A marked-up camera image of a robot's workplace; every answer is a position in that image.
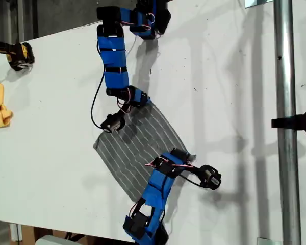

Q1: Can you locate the grey white-striped towel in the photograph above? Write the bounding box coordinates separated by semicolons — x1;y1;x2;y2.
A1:
92;101;197;203

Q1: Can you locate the black clamp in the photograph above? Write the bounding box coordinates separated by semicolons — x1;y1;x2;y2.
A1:
271;108;306;136

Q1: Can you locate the yellow black power drill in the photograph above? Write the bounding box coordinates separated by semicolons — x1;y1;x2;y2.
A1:
0;39;36;72

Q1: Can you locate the white table leg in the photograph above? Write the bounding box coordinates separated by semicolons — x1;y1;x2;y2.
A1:
10;223;23;242

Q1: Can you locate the black camera stalk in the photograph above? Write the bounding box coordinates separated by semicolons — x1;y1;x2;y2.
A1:
117;102;133;118
185;164;203;176

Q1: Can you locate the black camera cable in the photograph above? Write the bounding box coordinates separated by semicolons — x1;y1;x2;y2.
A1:
90;73;106;129
177;173;207;188

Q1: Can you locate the black camera box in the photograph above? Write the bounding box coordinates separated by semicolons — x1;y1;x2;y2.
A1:
198;165;222;191
100;113;126;134

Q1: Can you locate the thin white wire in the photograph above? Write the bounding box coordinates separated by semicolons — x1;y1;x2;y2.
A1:
125;34;138;56

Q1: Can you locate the steel post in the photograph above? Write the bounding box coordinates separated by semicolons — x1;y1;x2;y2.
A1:
273;0;303;245

